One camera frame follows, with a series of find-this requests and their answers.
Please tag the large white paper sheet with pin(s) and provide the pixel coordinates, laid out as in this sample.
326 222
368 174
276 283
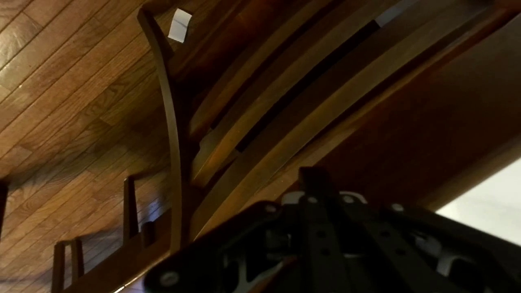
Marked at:
489 205

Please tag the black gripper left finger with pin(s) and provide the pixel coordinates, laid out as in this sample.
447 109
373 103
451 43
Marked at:
308 187

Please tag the small white paper tag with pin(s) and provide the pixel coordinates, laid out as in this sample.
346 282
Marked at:
180 25

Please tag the dark wooden dining table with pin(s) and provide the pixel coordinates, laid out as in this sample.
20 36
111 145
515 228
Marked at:
434 135

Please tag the brown wooden slat-back chair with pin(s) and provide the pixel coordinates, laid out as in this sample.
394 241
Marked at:
282 108

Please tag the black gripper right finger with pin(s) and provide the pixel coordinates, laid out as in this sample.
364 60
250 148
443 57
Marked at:
324 187

